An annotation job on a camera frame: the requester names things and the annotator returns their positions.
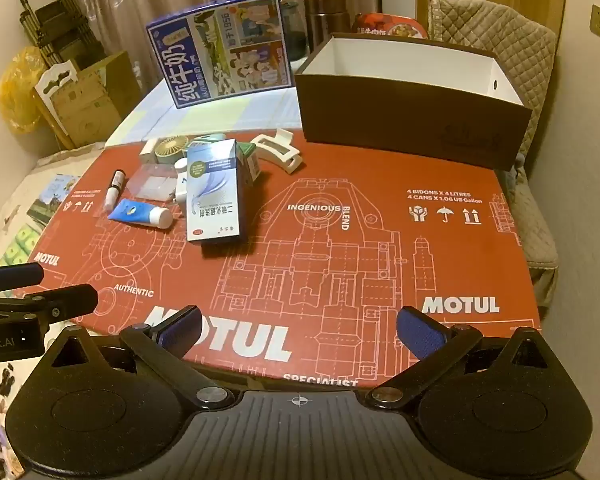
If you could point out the beige curtain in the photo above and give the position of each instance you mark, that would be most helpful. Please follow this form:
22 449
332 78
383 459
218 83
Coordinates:
130 0

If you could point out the teal handheld fan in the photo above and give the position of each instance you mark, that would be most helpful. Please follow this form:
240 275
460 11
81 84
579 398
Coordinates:
169 150

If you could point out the white cube charger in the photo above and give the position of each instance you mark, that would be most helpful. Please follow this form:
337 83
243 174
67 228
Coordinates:
147 152

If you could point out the green carton box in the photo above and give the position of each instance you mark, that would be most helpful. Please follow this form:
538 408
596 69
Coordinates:
252 162

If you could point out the blue tube with white cap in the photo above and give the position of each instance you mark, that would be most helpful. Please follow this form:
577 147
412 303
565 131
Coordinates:
135 211

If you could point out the blue checked tablecloth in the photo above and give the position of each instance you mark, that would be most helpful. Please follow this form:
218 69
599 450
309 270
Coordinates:
145 120

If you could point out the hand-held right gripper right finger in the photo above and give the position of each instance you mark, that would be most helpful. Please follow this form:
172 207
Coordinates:
420 334

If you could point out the white lip balm stick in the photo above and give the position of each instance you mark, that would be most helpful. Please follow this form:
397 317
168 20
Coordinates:
114 187

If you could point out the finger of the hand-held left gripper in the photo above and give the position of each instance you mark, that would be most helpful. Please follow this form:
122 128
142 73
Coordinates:
17 275
55 300

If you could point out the red printed cardboard sheet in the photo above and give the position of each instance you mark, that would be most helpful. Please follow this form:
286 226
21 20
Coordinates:
330 260

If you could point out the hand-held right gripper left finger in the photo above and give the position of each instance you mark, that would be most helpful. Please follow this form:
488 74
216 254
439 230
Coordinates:
180 334

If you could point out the black folding rack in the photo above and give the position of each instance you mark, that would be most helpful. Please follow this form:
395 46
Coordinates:
55 20

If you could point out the blue and white medicine box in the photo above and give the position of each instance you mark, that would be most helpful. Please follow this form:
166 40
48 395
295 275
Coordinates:
215 195

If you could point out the clear plastic box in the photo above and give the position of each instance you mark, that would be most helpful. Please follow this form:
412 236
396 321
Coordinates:
152 185

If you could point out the chair with quilted cover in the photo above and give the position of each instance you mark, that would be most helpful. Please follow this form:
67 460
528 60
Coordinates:
530 85

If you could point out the white power adapter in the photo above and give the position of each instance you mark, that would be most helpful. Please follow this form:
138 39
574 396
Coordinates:
181 180

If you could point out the printed white bedsheet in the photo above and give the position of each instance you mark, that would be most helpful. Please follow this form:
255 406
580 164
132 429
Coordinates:
10 210

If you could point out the yellow plastic bag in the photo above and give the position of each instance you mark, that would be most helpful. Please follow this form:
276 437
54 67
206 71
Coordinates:
22 90

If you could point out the blue illustrated milk carton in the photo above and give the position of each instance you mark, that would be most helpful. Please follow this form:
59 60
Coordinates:
205 60

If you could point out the brown cardboard storage box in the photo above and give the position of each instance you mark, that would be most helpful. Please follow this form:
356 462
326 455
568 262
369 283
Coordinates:
405 120

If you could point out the red instant noodle bowl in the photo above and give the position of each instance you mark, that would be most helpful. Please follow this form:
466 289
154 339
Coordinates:
380 25

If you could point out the dark glass jar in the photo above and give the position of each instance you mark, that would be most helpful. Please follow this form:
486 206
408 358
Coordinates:
295 40

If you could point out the white hair claw clip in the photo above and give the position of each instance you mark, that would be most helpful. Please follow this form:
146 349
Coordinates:
280 150

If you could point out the brown metal thermos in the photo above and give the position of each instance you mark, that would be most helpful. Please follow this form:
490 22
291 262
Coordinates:
325 20

